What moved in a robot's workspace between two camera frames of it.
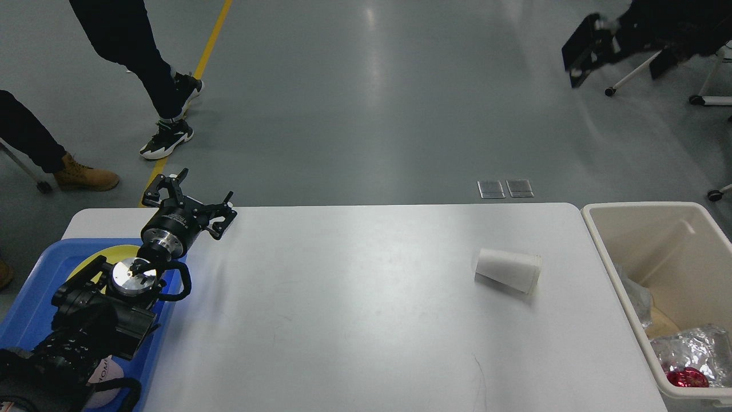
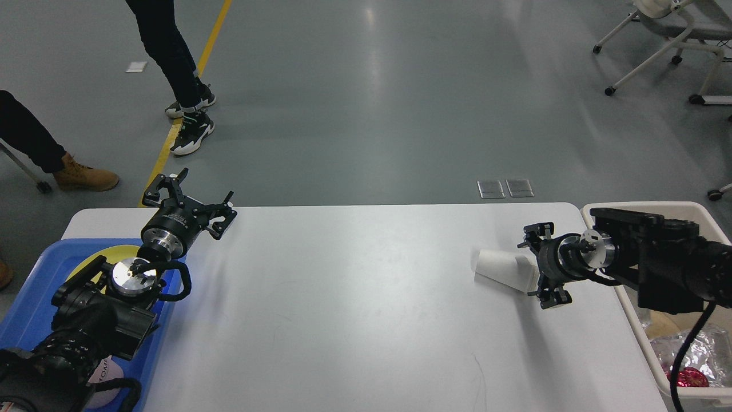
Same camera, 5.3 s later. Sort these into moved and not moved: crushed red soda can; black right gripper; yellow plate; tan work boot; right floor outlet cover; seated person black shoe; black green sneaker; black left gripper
Moved: seated person black shoe; black right gripper; black green sneaker
Not moved: yellow plate; right floor outlet cover; black left gripper; tan work boot; crushed red soda can
